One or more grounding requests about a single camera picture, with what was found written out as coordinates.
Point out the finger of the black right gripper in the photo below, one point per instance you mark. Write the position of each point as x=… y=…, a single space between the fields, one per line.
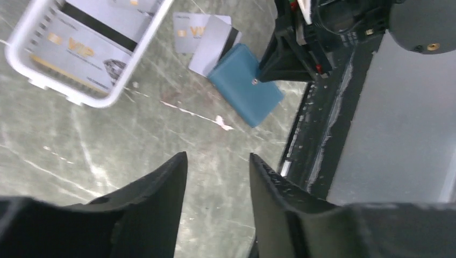
x=285 y=59

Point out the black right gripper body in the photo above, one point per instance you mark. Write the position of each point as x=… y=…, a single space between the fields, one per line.
x=315 y=30

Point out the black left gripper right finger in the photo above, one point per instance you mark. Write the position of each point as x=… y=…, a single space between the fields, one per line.
x=289 y=222

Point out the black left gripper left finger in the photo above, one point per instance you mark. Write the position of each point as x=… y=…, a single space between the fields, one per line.
x=140 y=219

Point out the blue card holder wallet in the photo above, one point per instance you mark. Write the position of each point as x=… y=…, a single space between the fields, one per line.
x=235 y=78

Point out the white printed VIP card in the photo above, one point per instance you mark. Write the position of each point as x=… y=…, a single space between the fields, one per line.
x=189 y=29

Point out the white plastic basket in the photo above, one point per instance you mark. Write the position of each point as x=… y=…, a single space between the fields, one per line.
x=84 y=50

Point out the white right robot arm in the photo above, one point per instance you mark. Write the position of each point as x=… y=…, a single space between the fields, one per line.
x=424 y=27

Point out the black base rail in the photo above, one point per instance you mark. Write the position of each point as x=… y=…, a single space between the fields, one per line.
x=323 y=120

